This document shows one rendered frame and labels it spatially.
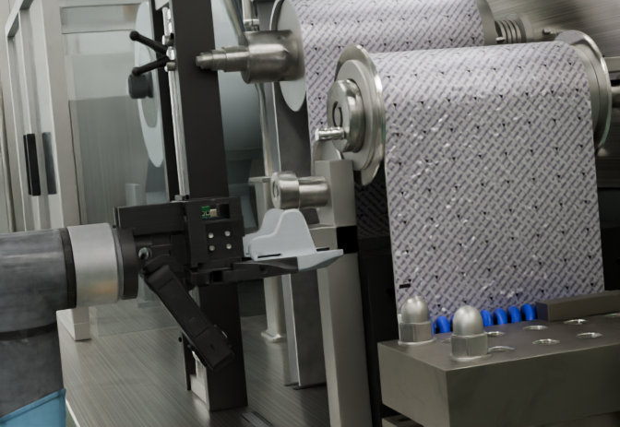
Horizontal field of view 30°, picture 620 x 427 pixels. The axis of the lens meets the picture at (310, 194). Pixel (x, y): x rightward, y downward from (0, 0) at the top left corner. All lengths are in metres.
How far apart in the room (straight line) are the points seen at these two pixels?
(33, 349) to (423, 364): 0.34
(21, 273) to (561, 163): 0.56
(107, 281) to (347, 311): 0.30
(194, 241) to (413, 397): 0.24
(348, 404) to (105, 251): 0.34
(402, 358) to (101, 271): 0.28
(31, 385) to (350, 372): 0.36
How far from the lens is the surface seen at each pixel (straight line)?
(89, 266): 1.05
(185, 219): 1.08
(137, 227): 1.07
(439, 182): 1.18
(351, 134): 1.17
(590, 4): 1.43
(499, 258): 1.21
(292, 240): 1.09
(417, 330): 1.09
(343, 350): 1.24
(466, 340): 1.01
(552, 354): 1.02
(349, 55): 1.22
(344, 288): 1.23
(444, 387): 0.99
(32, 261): 1.05
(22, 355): 1.05
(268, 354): 1.81
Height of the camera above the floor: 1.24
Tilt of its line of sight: 3 degrees down
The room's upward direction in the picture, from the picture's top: 5 degrees counter-clockwise
